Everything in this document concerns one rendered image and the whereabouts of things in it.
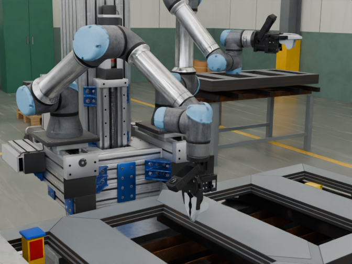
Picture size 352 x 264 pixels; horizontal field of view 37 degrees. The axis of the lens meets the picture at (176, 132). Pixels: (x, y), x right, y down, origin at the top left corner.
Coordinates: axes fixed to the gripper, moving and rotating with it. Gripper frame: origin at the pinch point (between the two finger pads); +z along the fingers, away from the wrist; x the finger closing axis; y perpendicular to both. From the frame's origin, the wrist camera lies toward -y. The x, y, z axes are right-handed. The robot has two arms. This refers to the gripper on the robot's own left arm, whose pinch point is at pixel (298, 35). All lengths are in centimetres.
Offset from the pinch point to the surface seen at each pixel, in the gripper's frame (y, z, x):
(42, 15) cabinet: 70, -741, -544
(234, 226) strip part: 51, 6, 72
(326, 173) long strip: 62, 12, -5
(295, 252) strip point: 50, 30, 80
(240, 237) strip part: 50, 12, 79
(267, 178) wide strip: 59, -7, 17
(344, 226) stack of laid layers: 57, 34, 45
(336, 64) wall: 189, -219, -803
